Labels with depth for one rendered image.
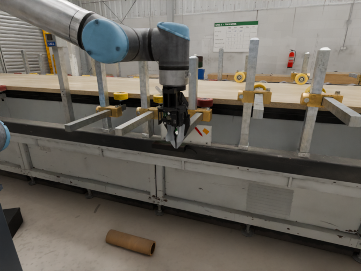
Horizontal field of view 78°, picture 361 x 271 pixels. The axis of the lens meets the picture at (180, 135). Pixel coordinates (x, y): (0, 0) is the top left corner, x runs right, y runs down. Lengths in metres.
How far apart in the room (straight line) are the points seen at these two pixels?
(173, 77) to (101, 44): 0.21
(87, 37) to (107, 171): 1.35
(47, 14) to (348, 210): 1.57
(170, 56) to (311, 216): 1.26
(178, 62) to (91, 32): 0.23
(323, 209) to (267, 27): 7.07
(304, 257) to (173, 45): 1.40
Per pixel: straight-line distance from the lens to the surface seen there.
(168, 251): 1.51
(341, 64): 8.27
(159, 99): 1.19
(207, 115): 1.03
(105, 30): 0.55
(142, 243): 1.46
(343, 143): 1.34
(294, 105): 1.18
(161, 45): 0.65
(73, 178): 2.04
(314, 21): 8.18
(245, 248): 1.58
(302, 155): 1.08
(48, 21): 0.64
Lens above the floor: 1.12
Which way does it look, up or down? 20 degrees down
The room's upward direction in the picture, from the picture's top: straight up
